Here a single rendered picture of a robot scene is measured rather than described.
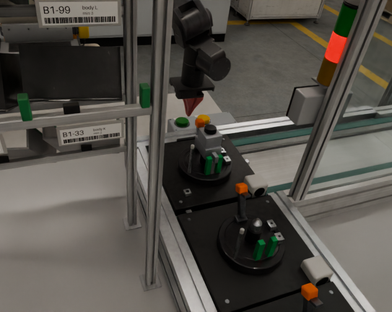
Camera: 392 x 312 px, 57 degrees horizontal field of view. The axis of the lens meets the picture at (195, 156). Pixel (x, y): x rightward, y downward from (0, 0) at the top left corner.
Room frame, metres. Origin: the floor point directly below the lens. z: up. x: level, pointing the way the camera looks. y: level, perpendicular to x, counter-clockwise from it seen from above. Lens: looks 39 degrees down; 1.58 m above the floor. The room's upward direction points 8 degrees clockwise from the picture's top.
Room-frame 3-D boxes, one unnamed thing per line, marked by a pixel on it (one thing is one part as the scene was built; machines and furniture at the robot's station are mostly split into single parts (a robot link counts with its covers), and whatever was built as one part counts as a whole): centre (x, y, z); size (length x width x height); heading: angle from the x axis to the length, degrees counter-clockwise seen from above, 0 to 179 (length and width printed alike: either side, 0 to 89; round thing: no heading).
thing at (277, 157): (0.83, -0.31, 0.91); 0.84 x 0.28 x 0.10; 116
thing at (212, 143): (0.71, -0.03, 1.06); 0.08 x 0.04 x 0.07; 28
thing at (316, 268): (0.49, -0.14, 1.01); 0.24 x 0.24 x 0.13; 26
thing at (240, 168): (0.72, -0.03, 0.96); 0.24 x 0.24 x 0.02; 26
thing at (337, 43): (0.69, -0.25, 1.33); 0.05 x 0.05 x 0.05
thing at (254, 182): (0.67, -0.16, 0.97); 0.05 x 0.05 x 0.04; 26
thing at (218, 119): (0.95, -0.01, 0.93); 0.21 x 0.07 x 0.06; 116
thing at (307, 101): (0.69, -0.25, 1.29); 0.12 x 0.05 x 0.25; 116
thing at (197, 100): (0.82, 0.05, 1.10); 0.07 x 0.07 x 0.09; 26
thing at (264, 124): (0.97, -0.21, 0.91); 0.89 x 0.06 x 0.11; 116
